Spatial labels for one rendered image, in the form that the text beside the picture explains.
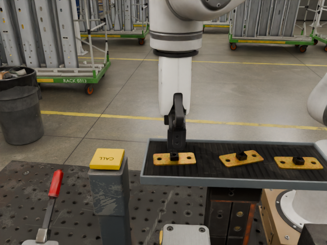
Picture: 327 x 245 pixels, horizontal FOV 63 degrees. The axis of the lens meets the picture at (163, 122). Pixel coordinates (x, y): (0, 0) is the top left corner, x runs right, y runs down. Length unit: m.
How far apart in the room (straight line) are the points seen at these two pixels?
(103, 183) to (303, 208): 0.64
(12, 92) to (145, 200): 1.99
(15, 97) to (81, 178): 1.70
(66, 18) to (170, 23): 3.97
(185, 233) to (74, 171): 0.92
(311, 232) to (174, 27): 0.41
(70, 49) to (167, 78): 4.01
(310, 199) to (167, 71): 0.66
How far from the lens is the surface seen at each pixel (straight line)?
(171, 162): 0.53
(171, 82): 0.42
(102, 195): 0.59
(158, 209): 1.09
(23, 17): 4.61
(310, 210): 0.97
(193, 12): 0.35
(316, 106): 0.85
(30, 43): 4.63
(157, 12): 0.42
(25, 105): 2.92
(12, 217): 1.22
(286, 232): 0.95
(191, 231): 0.48
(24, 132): 3.04
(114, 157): 0.56
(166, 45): 0.42
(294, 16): 7.59
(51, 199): 0.59
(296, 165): 0.59
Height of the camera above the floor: 1.48
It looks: 27 degrees down
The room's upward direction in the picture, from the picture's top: straight up
